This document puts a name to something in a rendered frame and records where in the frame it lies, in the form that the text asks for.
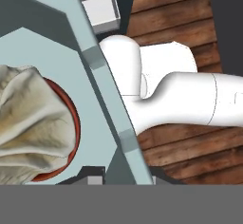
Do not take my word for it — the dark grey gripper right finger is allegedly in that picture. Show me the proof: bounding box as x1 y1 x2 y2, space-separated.
147 166 186 186

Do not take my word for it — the red round plate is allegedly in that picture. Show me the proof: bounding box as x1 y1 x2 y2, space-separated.
30 77 82 183

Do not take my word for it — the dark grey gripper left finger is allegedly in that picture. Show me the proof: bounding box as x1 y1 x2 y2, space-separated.
58 165 106 186

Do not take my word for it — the white pleated dumpling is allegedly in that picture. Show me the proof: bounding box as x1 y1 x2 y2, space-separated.
0 64 79 186

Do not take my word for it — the grey tupperware container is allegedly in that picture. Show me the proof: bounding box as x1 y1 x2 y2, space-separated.
54 0 122 35

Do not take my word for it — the pale blue tupperware container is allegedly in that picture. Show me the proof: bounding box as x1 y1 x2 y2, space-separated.
0 0 155 186

